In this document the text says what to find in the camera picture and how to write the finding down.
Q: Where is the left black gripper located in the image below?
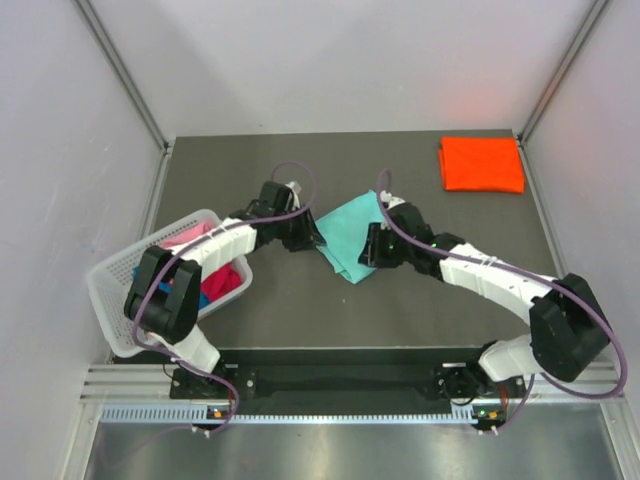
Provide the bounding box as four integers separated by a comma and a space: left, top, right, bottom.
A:
272, 203, 325, 252

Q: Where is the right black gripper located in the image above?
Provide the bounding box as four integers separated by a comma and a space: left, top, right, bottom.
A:
359, 222, 413, 269

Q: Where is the teal t-shirt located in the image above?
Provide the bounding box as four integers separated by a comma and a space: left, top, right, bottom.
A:
316, 190, 383, 284

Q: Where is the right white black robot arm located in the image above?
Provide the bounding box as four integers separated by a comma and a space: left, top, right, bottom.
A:
358, 192, 610, 396

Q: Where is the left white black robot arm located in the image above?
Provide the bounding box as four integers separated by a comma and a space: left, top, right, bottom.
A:
123, 181, 326, 397

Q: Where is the magenta t-shirt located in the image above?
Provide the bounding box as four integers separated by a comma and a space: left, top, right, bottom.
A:
200, 263, 243, 304

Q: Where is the pink t-shirt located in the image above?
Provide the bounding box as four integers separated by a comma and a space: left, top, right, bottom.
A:
159, 221, 214, 249

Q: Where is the folded orange t-shirt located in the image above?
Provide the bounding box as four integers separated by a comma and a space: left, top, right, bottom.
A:
438, 136, 526, 194

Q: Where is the blue t-shirt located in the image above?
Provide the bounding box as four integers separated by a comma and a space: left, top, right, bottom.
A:
132, 267, 210, 310

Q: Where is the white plastic laundry basket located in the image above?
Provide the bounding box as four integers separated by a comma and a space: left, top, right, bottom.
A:
86, 208, 254, 359

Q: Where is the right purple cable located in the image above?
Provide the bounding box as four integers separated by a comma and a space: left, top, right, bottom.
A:
375, 169, 629, 435

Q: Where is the purple cable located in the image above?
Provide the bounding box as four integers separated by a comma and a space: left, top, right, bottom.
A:
132, 160, 319, 437
375, 169, 629, 435

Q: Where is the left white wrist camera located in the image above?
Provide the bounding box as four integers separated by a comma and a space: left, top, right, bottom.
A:
286, 180, 302, 209

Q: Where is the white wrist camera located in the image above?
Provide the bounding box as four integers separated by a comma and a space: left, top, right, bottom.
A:
380, 190, 405, 210
286, 180, 302, 209

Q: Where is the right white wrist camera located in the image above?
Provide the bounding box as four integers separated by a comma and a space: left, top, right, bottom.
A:
380, 190, 405, 210

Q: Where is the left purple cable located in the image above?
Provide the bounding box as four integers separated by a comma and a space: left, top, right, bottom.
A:
132, 160, 319, 437

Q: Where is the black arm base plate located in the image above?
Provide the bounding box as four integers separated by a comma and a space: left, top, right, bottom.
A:
169, 349, 526, 404

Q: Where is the slotted grey cable duct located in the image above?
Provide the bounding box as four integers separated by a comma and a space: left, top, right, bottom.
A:
100, 404, 499, 425

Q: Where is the aluminium front rail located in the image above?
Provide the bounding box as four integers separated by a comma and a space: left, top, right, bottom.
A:
80, 362, 618, 403

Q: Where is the left aluminium corner post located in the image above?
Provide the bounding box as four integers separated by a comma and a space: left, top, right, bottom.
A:
71, 0, 170, 152

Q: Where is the aluminium corner post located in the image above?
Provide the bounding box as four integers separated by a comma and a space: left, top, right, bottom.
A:
516, 0, 613, 145
71, 0, 170, 152

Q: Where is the right aluminium corner post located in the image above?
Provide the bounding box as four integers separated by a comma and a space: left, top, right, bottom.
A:
516, 0, 613, 145

